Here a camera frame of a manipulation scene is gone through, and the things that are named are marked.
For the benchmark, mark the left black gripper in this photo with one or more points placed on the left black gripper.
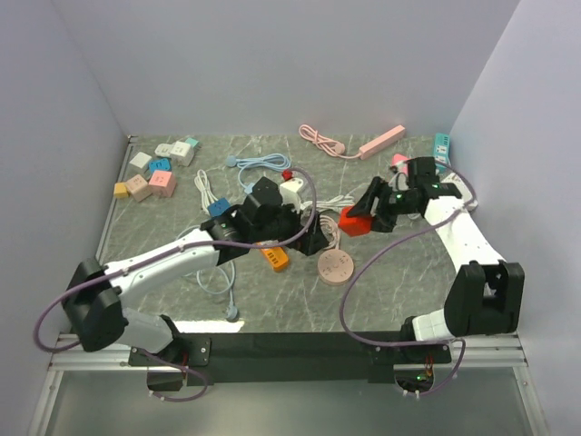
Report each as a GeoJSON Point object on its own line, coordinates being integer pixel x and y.
{"type": "Point", "coordinates": [298, 231]}

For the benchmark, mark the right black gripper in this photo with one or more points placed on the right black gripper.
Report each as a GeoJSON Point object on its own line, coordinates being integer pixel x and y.
{"type": "Point", "coordinates": [381, 222]}

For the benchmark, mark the red cube socket adapter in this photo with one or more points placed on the red cube socket adapter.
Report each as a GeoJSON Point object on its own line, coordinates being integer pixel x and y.
{"type": "Point", "coordinates": [355, 225]}

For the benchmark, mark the pink round power strip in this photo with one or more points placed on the pink round power strip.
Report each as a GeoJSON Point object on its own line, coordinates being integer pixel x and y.
{"type": "Point", "coordinates": [335, 266]}

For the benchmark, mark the orange power strip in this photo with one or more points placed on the orange power strip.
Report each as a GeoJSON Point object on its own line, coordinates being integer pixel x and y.
{"type": "Point", "coordinates": [276, 257]}

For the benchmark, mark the pink cube socket adapter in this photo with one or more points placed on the pink cube socket adapter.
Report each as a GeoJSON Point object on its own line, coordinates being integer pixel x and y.
{"type": "Point", "coordinates": [162, 183]}

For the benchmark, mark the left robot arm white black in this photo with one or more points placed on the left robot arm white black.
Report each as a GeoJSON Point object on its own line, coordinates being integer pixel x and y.
{"type": "Point", "coordinates": [100, 311]}

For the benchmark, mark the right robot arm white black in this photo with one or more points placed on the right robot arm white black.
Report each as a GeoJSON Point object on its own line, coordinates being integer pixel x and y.
{"type": "Point", "coordinates": [485, 297]}

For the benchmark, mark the blue cube socket adapter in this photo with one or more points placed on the blue cube socket adapter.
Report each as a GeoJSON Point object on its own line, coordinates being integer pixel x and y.
{"type": "Point", "coordinates": [218, 207]}

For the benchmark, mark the pink triangular power strip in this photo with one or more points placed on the pink triangular power strip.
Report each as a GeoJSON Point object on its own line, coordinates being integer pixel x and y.
{"type": "Point", "coordinates": [399, 163]}

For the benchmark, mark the white triangular power strip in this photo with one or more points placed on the white triangular power strip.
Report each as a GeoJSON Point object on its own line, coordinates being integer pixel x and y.
{"type": "Point", "coordinates": [463, 189]}

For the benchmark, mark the pink long power strip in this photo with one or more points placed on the pink long power strip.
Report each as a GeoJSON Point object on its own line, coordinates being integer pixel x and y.
{"type": "Point", "coordinates": [337, 149]}

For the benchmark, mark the light blue long power strip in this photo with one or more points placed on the light blue long power strip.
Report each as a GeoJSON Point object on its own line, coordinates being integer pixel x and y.
{"type": "Point", "coordinates": [275, 162]}

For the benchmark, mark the teal power strip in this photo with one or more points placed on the teal power strip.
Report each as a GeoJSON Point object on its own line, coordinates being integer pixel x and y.
{"type": "Point", "coordinates": [441, 151]}

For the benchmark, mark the white teal cube adapter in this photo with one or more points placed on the white teal cube adapter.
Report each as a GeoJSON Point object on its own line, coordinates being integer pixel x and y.
{"type": "Point", "coordinates": [183, 152]}

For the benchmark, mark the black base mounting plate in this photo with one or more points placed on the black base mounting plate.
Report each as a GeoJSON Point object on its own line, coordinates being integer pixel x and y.
{"type": "Point", "coordinates": [298, 357]}

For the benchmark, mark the small blue adapter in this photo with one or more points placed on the small blue adapter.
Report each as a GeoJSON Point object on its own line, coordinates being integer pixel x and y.
{"type": "Point", "coordinates": [161, 164]}

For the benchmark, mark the white double adapter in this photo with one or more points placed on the white double adapter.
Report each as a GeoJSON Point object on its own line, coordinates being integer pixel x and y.
{"type": "Point", "coordinates": [163, 150]}

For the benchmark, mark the beige pink cube adapter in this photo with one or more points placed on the beige pink cube adapter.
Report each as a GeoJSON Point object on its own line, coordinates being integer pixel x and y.
{"type": "Point", "coordinates": [138, 188]}

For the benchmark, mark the small white flat adapter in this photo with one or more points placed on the small white flat adapter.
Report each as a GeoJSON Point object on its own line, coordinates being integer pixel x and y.
{"type": "Point", "coordinates": [140, 162]}

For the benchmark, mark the yellow cube adapter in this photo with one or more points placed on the yellow cube adapter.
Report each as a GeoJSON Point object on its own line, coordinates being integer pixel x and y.
{"type": "Point", "coordinates": [120, 191]}

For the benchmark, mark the aluminium rail frame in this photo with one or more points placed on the aluminium rail frame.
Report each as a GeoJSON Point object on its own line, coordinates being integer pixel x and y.
{"type": "Point", "coordinates": [504, 351]}

